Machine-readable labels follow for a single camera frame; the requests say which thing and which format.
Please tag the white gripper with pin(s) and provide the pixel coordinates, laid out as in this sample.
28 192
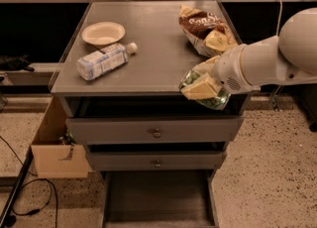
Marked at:
228 69

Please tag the crushed green can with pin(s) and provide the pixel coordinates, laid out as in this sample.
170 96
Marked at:
216 103

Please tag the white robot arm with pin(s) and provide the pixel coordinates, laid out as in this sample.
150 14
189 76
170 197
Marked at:
288 58

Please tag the grey drawer cabinet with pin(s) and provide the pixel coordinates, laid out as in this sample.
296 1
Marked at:
145 87

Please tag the grey top drawer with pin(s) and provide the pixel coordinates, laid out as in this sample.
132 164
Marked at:
101 131

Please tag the grey middle drawer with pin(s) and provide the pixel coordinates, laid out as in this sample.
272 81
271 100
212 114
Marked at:
155 161

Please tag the grey open bottom drawer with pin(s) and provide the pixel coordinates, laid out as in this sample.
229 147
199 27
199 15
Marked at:
158 199

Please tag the brown yellow chip bag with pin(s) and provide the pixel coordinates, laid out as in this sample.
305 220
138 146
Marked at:
208 33

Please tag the clear plastic water bottle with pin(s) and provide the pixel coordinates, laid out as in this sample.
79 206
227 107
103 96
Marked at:
104 60

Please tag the white paper bowl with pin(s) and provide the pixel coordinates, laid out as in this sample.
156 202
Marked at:
103 33

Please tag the cardboard box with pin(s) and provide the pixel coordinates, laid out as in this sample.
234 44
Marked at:
53 157

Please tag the black object on ledge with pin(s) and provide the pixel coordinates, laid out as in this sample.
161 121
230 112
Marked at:
8 63

